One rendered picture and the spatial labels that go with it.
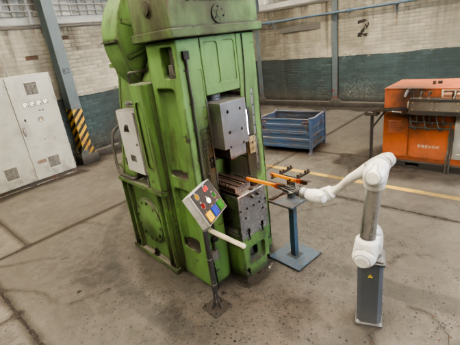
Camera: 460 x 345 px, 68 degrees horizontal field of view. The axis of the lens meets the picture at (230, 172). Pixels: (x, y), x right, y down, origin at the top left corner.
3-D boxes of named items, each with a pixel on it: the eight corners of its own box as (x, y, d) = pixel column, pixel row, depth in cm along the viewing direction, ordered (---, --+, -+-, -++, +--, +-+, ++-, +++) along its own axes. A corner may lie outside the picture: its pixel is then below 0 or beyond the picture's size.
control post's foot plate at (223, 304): (233, 304, 309) (233, 297, 306) (215, 319, 296) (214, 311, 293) (218, 294, 325) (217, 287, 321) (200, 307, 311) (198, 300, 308)
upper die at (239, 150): (246, 152, 311) (245, 142, 307) (231, 159, 299) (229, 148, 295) (216, 146, 340) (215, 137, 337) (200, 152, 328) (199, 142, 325)
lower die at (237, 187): (250, 187, 324) (249, 179, 321) (235, 195, 311) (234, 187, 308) (220, 179, 353) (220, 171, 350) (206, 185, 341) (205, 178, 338)
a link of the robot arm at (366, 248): (378, 258, 243) (372, 276, 226) (355, 252, 251) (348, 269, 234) (393, 158, 212) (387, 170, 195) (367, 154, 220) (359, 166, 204)
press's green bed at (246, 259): (271, 262, 361) (267, 224, 344) (247, 280, 338) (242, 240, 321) (235, 244, 400) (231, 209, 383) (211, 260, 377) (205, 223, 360)
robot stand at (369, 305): (381, 310, 283) (385, 250, 262) (382, 328, 266) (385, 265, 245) (356, 306, 291) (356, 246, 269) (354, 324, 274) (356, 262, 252)
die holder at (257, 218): (268, 224, 344) (265, 183, 328) (242, 241, 321) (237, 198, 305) (231, 209, 384) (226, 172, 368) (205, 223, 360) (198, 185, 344)
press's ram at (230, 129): (255, 138, 316) (251, 95, 301) (225, 150, 292) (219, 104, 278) (224, 133, 345) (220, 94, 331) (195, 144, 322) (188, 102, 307)
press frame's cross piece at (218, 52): (240, 87, 310) (235, 31, 293) (206, 96, 285) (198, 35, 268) (209, 87, 341) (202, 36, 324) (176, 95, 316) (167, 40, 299)
